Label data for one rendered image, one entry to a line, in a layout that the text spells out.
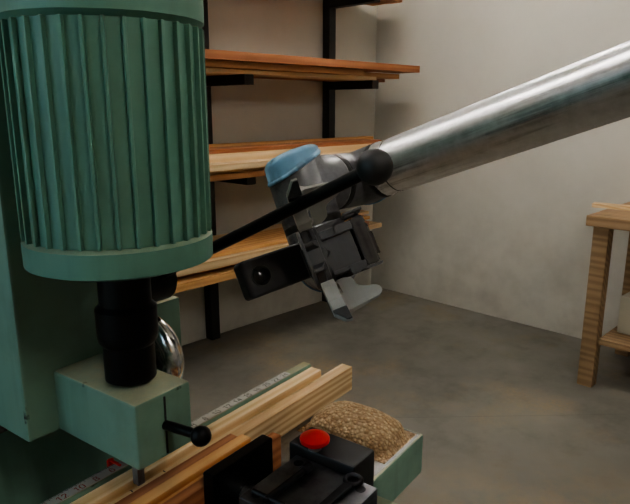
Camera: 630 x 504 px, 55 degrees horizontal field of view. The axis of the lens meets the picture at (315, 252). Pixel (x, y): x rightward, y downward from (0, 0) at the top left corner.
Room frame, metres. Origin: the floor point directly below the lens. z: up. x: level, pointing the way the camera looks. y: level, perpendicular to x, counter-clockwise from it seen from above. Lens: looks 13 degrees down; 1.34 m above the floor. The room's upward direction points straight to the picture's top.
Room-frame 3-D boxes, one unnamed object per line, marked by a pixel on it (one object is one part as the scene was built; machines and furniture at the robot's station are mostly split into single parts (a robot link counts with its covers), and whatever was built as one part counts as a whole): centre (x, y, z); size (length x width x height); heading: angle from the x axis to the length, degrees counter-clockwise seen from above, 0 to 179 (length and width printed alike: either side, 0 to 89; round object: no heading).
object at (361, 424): (0.77, -0.06, 0.92); 0.14 x 0.09 x 0.04; 54
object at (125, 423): (0.59, 0.20, 1.03); 0.14 x 0.07 x 0.09; 54
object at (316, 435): (0.55, 0.00, 1.02); 0.03 x 0.03 x 0.01
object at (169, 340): (0.76, 0.22, 1.02); 0.12 x 0.03 x 0.12; 54
